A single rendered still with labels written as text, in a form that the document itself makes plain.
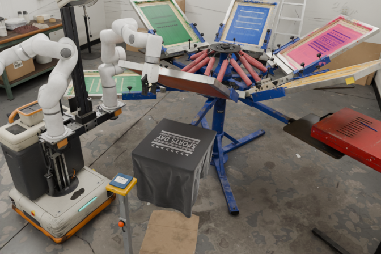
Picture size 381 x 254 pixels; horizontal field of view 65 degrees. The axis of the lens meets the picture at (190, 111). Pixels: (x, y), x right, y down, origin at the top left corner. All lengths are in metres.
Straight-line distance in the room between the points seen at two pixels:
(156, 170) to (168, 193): 0.19
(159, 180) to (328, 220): 1.73
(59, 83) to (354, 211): 2.80
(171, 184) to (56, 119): 0.82
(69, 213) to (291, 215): 1.93
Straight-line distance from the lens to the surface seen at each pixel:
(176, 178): 1.98
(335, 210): 3.29
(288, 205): 3.15
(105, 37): 1.84
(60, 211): 2.69
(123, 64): 1.78
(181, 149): 2.02
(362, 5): 6.07
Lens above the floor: 2.17
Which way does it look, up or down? 30 degrees down
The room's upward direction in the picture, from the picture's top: 2 degrees clockwise
